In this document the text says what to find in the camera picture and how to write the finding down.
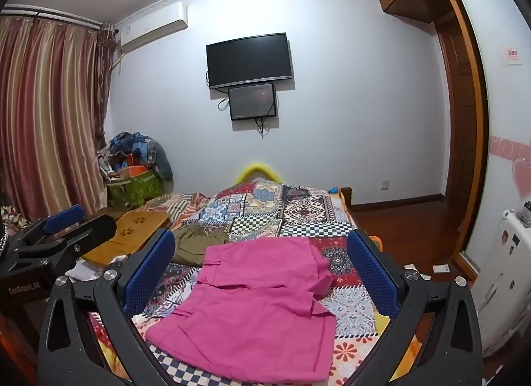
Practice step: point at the striped red curtain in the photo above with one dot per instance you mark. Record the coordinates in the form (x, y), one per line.
(49, 120)

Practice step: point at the olive green pants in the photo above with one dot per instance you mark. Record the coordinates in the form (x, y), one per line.
(199, 243)

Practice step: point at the pink pants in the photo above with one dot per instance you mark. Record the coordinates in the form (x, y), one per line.
(257, 307)

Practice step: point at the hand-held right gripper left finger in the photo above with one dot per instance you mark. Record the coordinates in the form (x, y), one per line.
(149, 274)

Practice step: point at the yellow curved plastic object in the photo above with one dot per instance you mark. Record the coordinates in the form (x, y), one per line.
(257, 170)

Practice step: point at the wooden room door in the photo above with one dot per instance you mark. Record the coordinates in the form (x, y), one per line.
(458, 128)

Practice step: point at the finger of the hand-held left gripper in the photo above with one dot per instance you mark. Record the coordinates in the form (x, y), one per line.
(89, 234)
(64, 220)

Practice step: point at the small black wall monitor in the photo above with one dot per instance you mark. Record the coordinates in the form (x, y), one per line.
(252, 102)

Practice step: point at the pile of clothes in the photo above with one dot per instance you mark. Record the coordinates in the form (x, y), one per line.
(137, 149)

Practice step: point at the frosted glass sliding door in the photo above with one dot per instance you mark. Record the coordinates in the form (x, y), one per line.
(493, 16)

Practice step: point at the square pink door sticker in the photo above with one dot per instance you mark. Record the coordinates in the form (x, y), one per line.
(511, 55)

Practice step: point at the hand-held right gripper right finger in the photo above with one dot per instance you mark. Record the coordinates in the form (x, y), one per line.
(371, 270)

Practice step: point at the wooden bed footboard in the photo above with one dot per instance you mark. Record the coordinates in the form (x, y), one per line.
(346, 196)

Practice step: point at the patchwork patterned bedsheet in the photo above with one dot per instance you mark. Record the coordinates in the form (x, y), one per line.
(307, 211)

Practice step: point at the white air conditioner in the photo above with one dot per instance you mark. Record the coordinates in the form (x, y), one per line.
(153, 27)

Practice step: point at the colourful fleece blanket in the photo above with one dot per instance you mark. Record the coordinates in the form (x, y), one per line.
(375, 243)

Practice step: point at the black wall television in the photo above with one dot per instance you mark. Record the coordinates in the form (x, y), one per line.
(249, 60)

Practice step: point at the white wall socket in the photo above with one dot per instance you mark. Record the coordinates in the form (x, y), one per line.
(385, 185)

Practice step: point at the wooden lap table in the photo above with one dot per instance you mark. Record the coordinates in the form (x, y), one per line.
(128, 232)

